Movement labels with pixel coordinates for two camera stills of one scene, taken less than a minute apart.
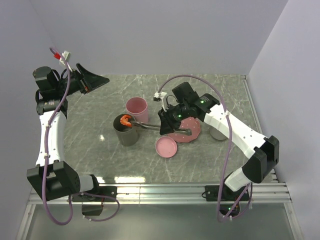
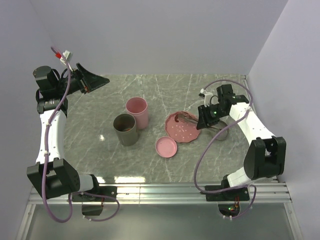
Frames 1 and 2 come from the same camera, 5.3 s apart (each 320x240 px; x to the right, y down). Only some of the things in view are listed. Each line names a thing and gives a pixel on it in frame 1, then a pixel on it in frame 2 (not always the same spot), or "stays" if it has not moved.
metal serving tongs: [157, 127] -> [188, 117]
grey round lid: [216, 134] stays
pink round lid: [166, 146] stays
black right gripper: [167, 127] -> [204, 117]
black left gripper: [88, 81] stays
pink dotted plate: [193, 124] stays
